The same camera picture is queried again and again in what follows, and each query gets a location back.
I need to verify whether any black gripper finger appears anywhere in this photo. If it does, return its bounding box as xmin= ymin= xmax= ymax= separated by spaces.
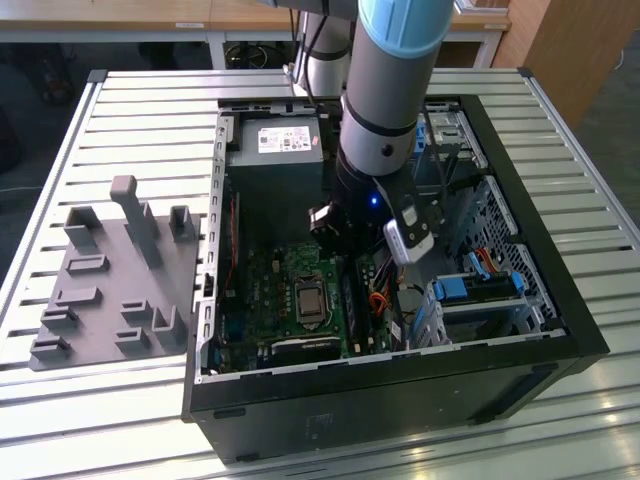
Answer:
xmin=306 ymin=199 xmax=347 ymax=249

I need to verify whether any grey power supply unit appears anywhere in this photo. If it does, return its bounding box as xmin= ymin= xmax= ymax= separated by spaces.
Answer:
xmin=226 ymin=117 xmax=341 ymax=247

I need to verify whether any silver CPU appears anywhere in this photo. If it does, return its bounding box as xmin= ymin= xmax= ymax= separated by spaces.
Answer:
xmin=295 ymin=287 xmax=326 ymax=324

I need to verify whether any green motherboard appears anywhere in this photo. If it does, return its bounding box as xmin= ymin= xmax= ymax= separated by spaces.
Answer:
xmin=217 ymin=238 xmax=397 ymax=374

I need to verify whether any metal drive cage tall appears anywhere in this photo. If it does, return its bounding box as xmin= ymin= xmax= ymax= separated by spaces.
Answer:
xmin=410 ymin=107 xmax=489 ymax=212

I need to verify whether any blue disk carrier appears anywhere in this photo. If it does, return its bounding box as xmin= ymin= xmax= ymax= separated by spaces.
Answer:
xmin=432 ymin=272 xmax=524 ymax=304

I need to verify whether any black graphics card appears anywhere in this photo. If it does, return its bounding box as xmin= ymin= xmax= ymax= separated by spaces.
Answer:
xmin=271 ymin=333 xmax=342 ymax=365

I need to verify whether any metal disk bay cage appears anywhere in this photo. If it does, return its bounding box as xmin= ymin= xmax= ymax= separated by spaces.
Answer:
xmin=407 ymin=272 xmax=559 ymax=351

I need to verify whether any black open PC case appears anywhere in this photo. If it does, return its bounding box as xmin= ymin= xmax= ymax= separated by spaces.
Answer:
xmin=179 ymin=92 xmax=612 ymax=464

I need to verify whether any grey parts rack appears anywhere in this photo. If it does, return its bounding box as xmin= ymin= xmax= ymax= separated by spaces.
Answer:
xmin=28 ymin=174 xmax=202 ymax=372

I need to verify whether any wooden cabinet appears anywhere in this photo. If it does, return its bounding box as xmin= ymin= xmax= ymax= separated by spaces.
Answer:
xmin=492 ymin=0 xmax=640 ymax=129

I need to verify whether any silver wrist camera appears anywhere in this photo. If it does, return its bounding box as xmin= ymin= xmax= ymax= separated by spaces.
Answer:
xmin=382 ymin=219 xmax=437 ymax=267

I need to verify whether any orange wire bundle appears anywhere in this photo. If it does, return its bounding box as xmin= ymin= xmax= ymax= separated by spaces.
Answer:
xmin=368 ymin=292 xmax=397 ymax=319

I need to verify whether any red wire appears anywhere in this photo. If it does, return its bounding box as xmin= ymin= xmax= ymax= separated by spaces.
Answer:
xmin=223 ymin=197 xmax=238 ymax=297

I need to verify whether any thick black cable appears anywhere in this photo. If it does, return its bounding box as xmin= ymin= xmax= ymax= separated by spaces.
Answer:
xmin=429 ymin=174 xmax=482 ymax=211

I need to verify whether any orange flat cable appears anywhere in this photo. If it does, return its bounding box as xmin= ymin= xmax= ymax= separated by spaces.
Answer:
xmin=474 ymin=247 xmax=507 ymax=274

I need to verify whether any wooden desk white frame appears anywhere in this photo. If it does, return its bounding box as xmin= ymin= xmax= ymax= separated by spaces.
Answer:
xmin=0 ymin=0 xmax=512 ymax=70

